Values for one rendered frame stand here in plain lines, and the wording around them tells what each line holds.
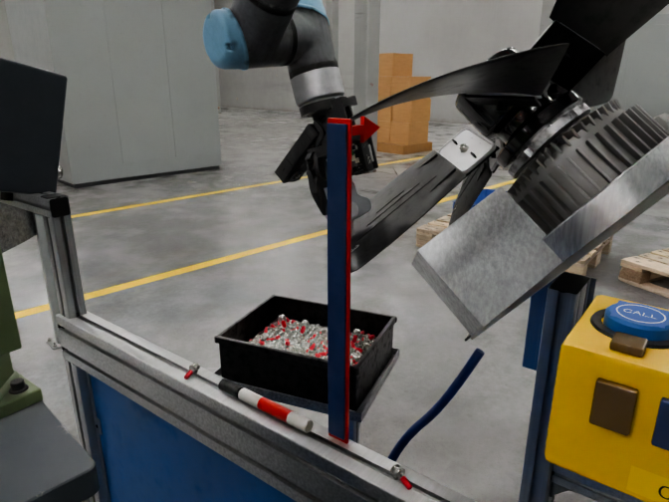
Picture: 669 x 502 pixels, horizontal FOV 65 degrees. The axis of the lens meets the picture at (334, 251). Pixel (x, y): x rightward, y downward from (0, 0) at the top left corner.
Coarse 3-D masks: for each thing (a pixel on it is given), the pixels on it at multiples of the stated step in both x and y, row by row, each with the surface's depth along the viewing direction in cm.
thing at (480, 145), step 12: (468, 132) 82; (444, 144) 84; (468, 144) 80; (480, 144) 79; (492, 144) 77; (444, 156) 82; (456, 156) 80; (468, 156) 79; (480, 156) 77; (468, 168) 77
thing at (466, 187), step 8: (488, 160) 91; (480, 168) 94; (488, 168) 90; (472, 176) 99; (480, 176) 94; (488, 176) 90; (464, 184) 105; (472, 184) 98; (480, 184) 94; (464, 192) 104; (472, 192) 98; (480, 192) 94; (456, 200) 111; (464, 200) 102; (472, 200) 97; (464, 208) 101; (456, 216) 106
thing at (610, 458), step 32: (576, 352) 32; (608, 352) 31; (576, 384) 32; (640, 384) 30; (576, 416) 33; (640, 416) 30; (576, 448) 33; (608, 448) 32; (640, 448) 31; (608, 480) 32; (640, 480) 31
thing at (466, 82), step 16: (544, 48) 45; (560, 48) 46; (480, 64) 47; (496, 64) 48; (512, 64) 48; (528, 64) 49; (544, 64) 50; (432, 80) 49; (448, 80) 50; (464, 80) 52; (480, 80) 54; (496, 80) 55; (512, 80) 56; (528, 80) 56; (544, 80) 56; (400, 96) 52; (416, 96) 57; (432, 96) 63; (368, 112) 56
